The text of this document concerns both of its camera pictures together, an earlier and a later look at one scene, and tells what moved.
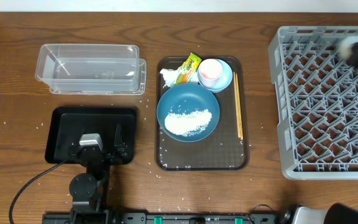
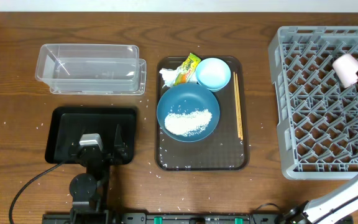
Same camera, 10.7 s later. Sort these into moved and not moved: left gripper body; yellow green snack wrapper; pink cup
Moved: pink cup
Not moved: yellow green snack wrapper; left gripper body
